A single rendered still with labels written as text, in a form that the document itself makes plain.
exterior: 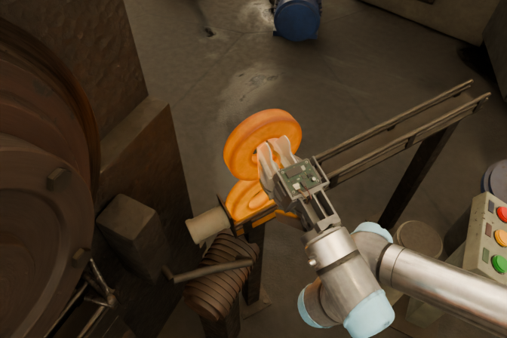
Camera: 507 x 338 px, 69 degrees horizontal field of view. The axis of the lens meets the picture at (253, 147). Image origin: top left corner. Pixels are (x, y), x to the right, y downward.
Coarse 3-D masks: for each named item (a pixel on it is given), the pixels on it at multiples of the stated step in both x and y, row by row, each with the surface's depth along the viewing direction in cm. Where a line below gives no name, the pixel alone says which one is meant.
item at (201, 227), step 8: (216, 208) 85; (200, 216) 84; (208, 216) 84; (216, 216) 84; (224, 216) 84; (192, 224) 83; (200, 224) 83; (208, 224) 83; (216, 224) 83; (224, 224) 84; (192, 232) 82; (200, 232) 83; (208, 232) 83; (216, 232) 85; (200, 240) 83
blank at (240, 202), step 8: (240, 184) 81; (248, 184) 80; (256, 184) 80; (232, 192) 81; (240, 192) 80; (248, 192) 81; (256, 192) 83; (264, 192) 89; (232, 200) 81; (240, 200) 81; (248, 200) 83; (256, 200) 89; (264, 200) 89; (272, 200) 90; (232, 208) 82; (240, 208) 83; (248, 208) 85; (256, 208) 88; (232, 216) 84; (240, 216) 85
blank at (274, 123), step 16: (272, 112) 65; (240, 128) 64; (256, 128) 63; (272, 128) 65; (288, 128) 67; (240, 144) 64; (256, 144) 66; (224, 160) 69; (240, 160) 67; (256, 160) 71; (240, 176) 70; (256, 176) 73
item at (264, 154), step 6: (264, 144) 63; (258, 150) 66; (264, 150) 64; (270, 150) 62; (258, 156) 66; (264, 156) 65; (270, 156) 63; (264, 162) 65; (270, 162) 63; (264, 168) 65; (270, 168) 64; (276, 168) 65; (270, 174) 65
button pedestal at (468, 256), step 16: (480, 208) 97; (496, 208) 96; (480, 224) 93; (496, 224) 94; (480, 240) 90; (496, 240) 91; (464, 256) 91; (480, 256) 87; (480, 272) 86; (496, 272) 86; (400, 304) 139; (416, 304) 128; (400, 320) 135; (416, 320) 131; (432, 320) 126; (416, 336) 132; (432, 336) 132
